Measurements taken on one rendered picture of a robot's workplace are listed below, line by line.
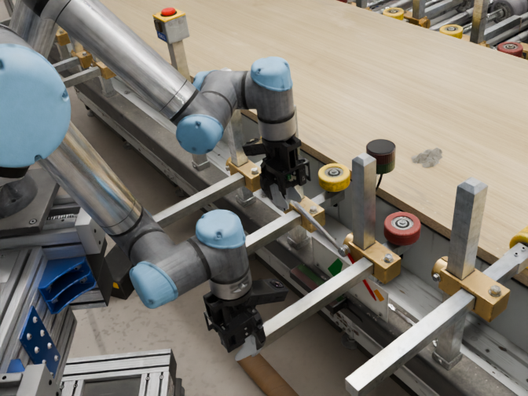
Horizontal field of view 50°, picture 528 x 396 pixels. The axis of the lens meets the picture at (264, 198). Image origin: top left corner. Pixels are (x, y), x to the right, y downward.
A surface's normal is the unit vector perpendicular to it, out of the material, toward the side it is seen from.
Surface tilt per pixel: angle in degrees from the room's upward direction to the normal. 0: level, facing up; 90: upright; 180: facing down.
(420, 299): 0
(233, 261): 90
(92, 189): 92
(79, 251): 90
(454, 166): 0
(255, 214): 0
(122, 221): 92
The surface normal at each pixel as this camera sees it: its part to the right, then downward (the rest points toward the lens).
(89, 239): 0.04, 0.62
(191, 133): -0.22, 0.62
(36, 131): 0.63, 0.35
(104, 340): -0.11, -0.78
